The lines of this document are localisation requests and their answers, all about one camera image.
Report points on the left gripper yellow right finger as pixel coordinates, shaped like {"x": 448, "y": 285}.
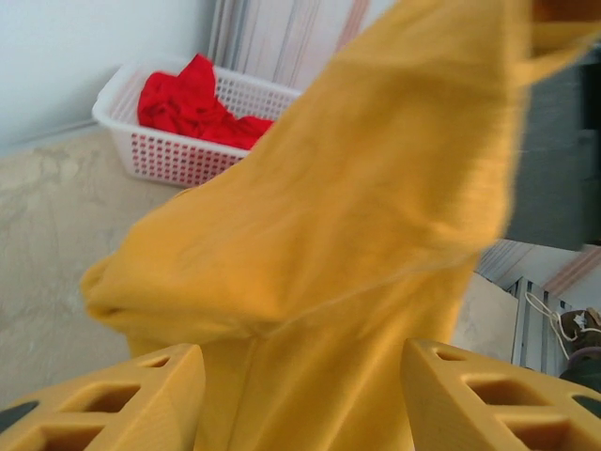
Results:
{"x": 446, "y": 404}

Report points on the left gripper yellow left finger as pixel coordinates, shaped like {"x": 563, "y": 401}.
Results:
{"x": 117, "y": 409}

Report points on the yellow t-shirt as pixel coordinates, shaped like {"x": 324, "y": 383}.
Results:
{"x": 328, "y": 211}

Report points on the white plastic basket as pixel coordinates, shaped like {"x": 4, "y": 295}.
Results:
{"x": 155, "y": 155}

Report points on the red cloth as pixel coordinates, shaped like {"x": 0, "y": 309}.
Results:
{"x": 188, "y": 108}

